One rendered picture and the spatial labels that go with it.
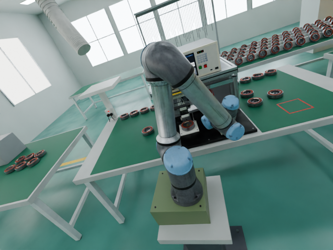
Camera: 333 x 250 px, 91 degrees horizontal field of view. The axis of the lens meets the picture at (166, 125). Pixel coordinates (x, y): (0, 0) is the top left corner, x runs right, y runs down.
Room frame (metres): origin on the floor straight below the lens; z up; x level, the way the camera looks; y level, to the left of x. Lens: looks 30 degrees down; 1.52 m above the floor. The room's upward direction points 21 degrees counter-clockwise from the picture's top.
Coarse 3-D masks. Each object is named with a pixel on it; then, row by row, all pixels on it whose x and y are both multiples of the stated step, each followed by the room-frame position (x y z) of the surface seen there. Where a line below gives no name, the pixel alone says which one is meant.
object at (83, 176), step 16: (288, 64) 1.62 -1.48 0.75; (320, 80) 1.12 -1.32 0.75; (192, 112) 1.39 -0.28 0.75; (112, 128) 1.69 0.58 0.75; (288, 128) 0.75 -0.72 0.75; (304, 128) 0.73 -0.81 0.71; (96, 144) 1.47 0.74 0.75; (208, 144) 0.88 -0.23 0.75; (224, 144) 0.82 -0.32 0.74; (240, 144) 0.80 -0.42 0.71; (96, 160) 1.20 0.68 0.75; (160, 160) 0.91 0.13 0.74; (80, 176) 1.06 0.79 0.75; (96, 176) 1.00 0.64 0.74; (112, 176) 0.98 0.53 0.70
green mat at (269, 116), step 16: (256, 80) 1.54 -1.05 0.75; (272, 80) 1.41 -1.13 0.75; (288, 80) 1.30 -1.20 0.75; (304, 80) 1.21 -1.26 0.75; (256, 96) 1.24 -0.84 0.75; (288, 96) 1.07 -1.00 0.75; (304, 96) 1.00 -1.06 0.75; (320, 96) 0.93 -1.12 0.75; (256, 112) 1.02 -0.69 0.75; (272, 112) 0.95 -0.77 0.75; (304, 112) 0.83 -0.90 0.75; (320, 112) 0.78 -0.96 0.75; (272, 128) 0.80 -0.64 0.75
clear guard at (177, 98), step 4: (172, 92) 1.24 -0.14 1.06; (176, 92) 1.21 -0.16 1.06; (172, 96) 1.16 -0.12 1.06; (176, 96) 1.13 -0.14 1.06; (180, 96) 1.10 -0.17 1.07; (184, 96) 1.08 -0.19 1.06; (176, 100) 1.06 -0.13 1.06; (180, 100) 1.04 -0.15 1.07; (184, 100) 1.01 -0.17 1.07; (188, 100) 1.00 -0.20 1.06; (176, 104) 1.02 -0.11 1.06; (180, 104) 1.01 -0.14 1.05; (192, 104) 0.98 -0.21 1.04; (180, 108) 0.99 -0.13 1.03; (184, 108) 0.98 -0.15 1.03; (188, 108) 0.97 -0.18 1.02; (192, 108) 0.96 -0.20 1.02; (196, 108) 0.95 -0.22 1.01; (176, 112) 0.98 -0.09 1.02; (180, 112) 0.97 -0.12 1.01; (184, 112) 0.96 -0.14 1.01
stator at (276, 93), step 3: (270, 90) 1.19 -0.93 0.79; (273, 90) 1.18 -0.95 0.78; (276, 90) 1.17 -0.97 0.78; (279, 90) 1.14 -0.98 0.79; (267, 93) 1.17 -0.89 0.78; (270, 93) 1.15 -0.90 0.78; (273, 93) 1.15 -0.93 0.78; (276, 93) 1.13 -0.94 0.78; (279, 93) 1.10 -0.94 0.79; (282, 93) 1.10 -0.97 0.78; (267, 96) 1.17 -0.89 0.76; (270, 96) 1.13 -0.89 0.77; (273, 96) 1.11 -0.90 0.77; (276, 96) 1.10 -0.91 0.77; (279, 96) 1.09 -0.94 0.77
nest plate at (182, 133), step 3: (195, 123) 1.14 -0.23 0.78; (180, 126) 1.17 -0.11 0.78; (195, 126) 1.09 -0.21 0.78; (180, 129) 1.13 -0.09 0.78; (192, 129) 1.07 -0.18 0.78; (195, 129) 1.05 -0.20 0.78; (198, 129) 1.04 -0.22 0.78; (180, 132) 1.09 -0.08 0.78; (183, 132) 1.07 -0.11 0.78; (186, 132) 1.06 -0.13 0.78; (189, 132) 1.04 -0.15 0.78; (192, 132) 1.04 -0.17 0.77; (180, 135) 1.06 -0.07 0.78
